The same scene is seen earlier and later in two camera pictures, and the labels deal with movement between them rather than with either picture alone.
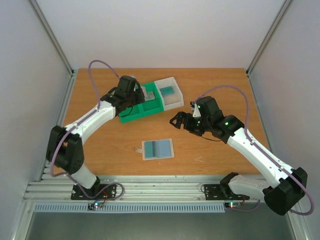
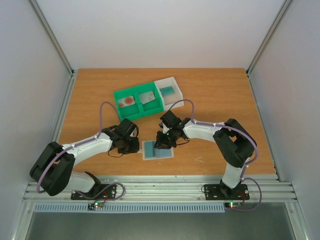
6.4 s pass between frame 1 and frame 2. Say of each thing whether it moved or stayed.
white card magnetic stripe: moved
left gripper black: moved
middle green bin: stayed
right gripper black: moved
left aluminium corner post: stayed
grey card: stayed
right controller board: stayed
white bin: stayed
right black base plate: stayed
